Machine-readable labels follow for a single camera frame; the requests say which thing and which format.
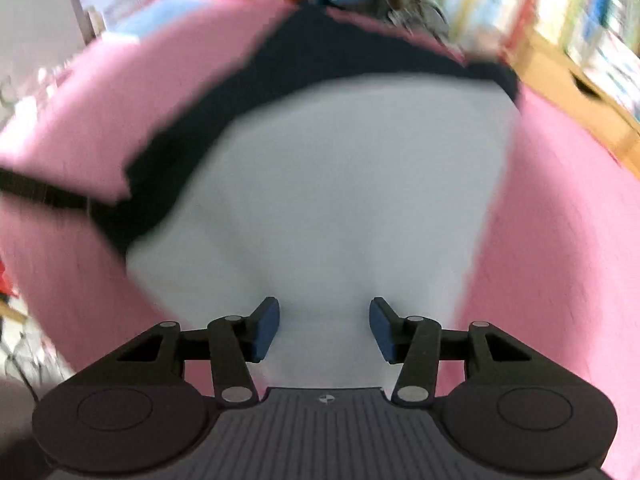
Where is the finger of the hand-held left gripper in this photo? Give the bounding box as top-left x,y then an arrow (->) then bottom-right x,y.
0,168 -> 130,215

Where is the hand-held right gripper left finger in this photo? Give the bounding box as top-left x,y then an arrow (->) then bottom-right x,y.
82,296 -> 281,406

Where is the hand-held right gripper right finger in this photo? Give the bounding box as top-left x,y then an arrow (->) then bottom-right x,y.
369,296 -> 568,406

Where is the navy white striped jacket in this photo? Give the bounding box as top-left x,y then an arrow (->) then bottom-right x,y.
87,2 -> 524,392

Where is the pink blanket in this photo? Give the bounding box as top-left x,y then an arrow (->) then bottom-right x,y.
0,0 -> 640,480

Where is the wooden drawer cabinet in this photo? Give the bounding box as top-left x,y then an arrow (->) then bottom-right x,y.
512,30 -> 640,182

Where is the row of colourful books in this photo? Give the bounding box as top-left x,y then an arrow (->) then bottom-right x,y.
440,0 -> 640,122

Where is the black cable bundle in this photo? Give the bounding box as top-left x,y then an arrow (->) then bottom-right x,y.
374,0 -> 452,38

